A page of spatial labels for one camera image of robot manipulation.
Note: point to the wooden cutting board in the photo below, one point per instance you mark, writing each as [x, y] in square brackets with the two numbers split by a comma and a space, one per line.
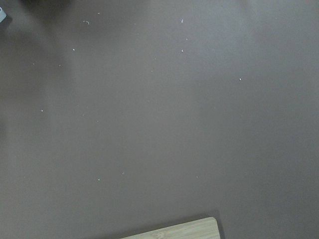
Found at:
[206, 228]

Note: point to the white wire cup rack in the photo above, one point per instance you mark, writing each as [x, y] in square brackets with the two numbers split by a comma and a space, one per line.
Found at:
[2, 14]

